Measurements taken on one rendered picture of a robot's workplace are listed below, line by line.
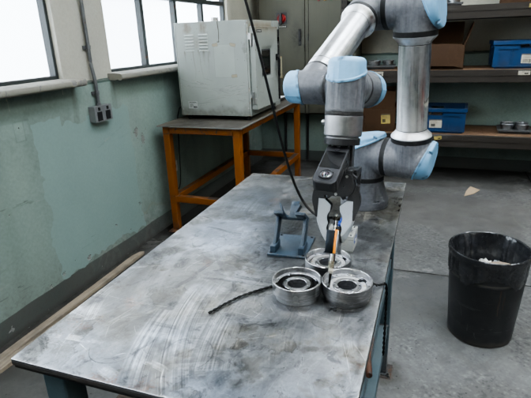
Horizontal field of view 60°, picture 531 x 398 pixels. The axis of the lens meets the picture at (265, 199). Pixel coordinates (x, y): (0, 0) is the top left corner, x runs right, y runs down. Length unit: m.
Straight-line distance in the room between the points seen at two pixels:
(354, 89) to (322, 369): 0.50
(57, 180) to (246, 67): 1.38
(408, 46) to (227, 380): 0.94
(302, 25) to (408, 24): 3.53
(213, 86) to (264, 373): 2.65
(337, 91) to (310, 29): 3.89
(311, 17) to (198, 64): 1.77
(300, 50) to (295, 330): 4.09
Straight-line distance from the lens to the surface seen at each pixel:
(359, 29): 1.25
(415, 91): 1.35
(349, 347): 0.87
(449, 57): 4.34
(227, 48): 3.21
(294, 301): 0.95
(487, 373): 2.20
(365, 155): 1.43
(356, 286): 0.99
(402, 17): 1.31
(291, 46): 4.83
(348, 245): 1.18
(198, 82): 3.32
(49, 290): 2.70
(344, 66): 0.90
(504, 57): 4.42
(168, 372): 0.84
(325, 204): 0.94
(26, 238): 2.53
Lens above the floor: 1.32
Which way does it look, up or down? 19 degrees down
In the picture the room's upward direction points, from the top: 2 degrees counter-clockwise
